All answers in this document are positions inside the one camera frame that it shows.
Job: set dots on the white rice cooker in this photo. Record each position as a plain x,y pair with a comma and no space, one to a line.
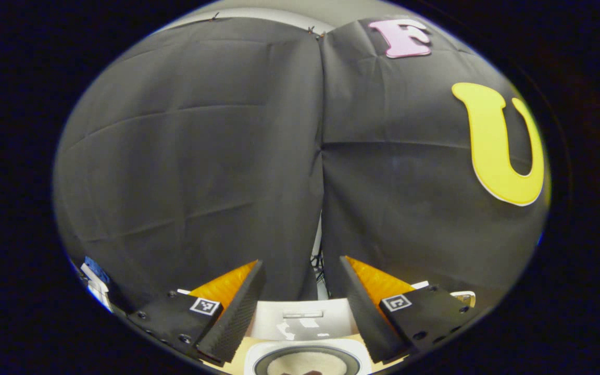
305,323

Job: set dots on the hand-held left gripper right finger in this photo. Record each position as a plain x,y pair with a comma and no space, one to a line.
362,317

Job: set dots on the blue and white object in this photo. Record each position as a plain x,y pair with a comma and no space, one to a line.
97,281

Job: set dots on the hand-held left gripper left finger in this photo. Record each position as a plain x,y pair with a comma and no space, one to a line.
237,317

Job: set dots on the black backdrop cloth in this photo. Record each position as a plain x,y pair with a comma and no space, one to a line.
201,156

